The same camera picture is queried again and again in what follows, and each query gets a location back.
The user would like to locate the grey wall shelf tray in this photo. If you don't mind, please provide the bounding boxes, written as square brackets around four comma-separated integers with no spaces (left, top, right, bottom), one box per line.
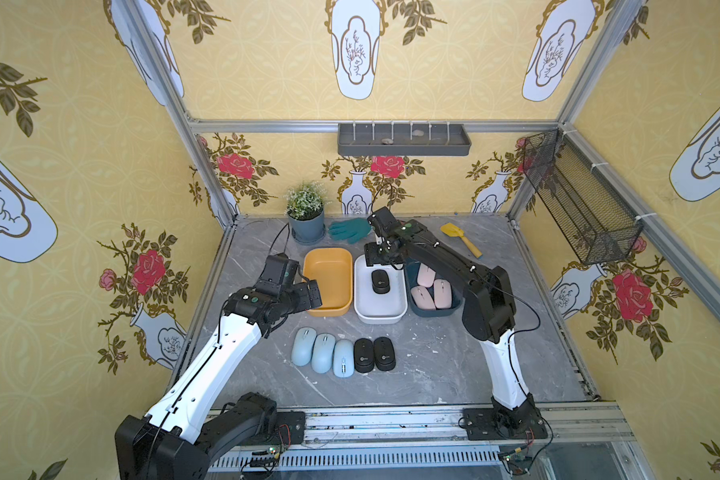
[337,122,472,157]

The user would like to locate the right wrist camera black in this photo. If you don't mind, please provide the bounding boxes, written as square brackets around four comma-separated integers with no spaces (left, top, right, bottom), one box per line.
[367,207,400,238]

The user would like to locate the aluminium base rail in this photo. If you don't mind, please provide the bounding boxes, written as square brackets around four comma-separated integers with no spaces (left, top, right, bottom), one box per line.
[131,403,637,475]

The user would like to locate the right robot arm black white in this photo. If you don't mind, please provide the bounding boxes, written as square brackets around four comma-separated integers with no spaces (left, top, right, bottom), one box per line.
[365,209,549,440]

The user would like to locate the white storage box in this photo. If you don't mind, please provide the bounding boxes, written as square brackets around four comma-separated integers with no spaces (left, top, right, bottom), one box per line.
[354,255,408,325]

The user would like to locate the black mouse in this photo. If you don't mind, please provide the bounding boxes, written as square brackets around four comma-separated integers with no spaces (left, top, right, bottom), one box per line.
[353,338,375,374]
[371,269,391,295]
[373,337,396,371]

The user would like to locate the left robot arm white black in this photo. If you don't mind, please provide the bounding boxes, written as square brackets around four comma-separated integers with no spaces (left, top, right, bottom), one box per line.
[115,280,322,479]

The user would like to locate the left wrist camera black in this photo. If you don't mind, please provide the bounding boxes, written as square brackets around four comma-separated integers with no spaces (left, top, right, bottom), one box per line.
[254,253,299,297]

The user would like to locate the pink mouse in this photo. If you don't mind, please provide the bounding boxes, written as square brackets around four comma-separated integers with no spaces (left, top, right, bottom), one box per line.
[410,286,436,311]
[432,279,453,310]
[417,264,436,288]

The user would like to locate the black wire mesh basket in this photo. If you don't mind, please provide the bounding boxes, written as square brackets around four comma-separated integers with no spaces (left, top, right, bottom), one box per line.
[521,130,643,265]

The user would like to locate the potted green plant grey pot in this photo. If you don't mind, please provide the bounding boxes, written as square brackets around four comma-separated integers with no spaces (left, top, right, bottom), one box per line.
[286,181,326,245]

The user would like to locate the light blue mouse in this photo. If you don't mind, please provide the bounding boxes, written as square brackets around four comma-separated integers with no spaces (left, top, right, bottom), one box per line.
[291,327,317,367]
[333,339,355,378]
[310,333,336,374]

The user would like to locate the teal garden glove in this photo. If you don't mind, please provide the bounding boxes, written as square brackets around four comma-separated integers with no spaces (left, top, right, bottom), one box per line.
[328,218,372,244]

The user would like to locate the yellow storage box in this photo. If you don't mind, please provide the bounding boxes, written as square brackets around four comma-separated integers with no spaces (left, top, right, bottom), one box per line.
[303,247,354,317]

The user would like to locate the dark teal storage box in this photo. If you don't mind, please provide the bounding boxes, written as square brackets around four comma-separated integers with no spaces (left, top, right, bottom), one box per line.
[405,261,463,318]

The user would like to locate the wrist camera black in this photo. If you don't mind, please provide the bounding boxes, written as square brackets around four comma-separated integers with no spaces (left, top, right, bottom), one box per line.
[254,253,299,297]
[367,207,400,238]

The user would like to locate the yellow toy shovel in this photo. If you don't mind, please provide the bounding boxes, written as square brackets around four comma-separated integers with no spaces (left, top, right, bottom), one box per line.
[440,223,482,259]

